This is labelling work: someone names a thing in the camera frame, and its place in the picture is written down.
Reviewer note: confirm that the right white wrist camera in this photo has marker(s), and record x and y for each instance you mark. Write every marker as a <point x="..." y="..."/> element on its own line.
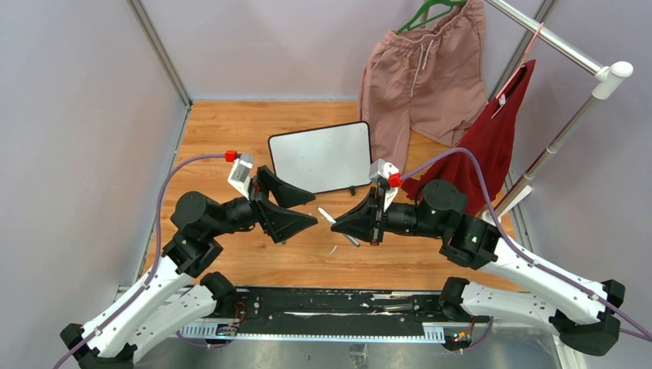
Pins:
<point x="387" y="179"/>

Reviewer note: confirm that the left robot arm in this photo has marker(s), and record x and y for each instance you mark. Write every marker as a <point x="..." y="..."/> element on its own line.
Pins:
<point x="178" y="288"/>

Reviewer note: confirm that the pink clothes hanger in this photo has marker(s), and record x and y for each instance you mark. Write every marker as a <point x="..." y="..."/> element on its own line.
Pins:
<point x="500" y="97"/>

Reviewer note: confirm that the pink shorts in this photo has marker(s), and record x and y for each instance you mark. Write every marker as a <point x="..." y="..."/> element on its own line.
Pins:
<point x="426" y="80"/>

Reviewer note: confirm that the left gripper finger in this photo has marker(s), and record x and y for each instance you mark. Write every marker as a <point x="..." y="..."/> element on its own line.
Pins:
<point x="280" y="224"/>
<point x="285" y="194"/>

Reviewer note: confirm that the dark red garment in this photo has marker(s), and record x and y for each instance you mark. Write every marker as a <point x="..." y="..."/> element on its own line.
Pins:
<point x="490" y="140"/>

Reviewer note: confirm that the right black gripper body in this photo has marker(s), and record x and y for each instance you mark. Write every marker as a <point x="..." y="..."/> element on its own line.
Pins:
<point x="400" y="218"/>

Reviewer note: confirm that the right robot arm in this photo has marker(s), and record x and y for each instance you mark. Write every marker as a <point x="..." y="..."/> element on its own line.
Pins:
<point x="579" y="311"/>

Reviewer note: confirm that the metal clothes rack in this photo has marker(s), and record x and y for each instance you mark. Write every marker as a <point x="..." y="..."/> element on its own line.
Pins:
<point x="574" y="117"/>

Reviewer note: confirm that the green clothes hanger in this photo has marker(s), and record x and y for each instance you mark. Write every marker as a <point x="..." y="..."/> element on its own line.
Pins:
<point x="423" y="17"/>

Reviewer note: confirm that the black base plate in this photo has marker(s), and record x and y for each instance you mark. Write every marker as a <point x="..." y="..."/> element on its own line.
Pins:
<point x="328" y="314"/>

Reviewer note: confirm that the aluminium rail frame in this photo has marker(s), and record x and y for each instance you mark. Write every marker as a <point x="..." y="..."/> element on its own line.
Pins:
<point x="191" y="304"/>

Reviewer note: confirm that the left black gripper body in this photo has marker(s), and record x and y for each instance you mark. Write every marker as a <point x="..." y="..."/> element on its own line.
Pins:
<point x="251" y="210"/>

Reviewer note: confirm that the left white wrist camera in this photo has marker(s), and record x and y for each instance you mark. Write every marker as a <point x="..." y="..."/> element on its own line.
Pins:
<point x="239" y="175"/>

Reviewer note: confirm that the small black-framed whiteboard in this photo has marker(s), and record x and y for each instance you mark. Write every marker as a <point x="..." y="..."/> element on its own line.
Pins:
<point x="324" y="159"/>

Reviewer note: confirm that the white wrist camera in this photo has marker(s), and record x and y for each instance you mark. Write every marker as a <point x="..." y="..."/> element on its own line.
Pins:
<point x="239" y="175"/>
<point x="387" y="179"/>

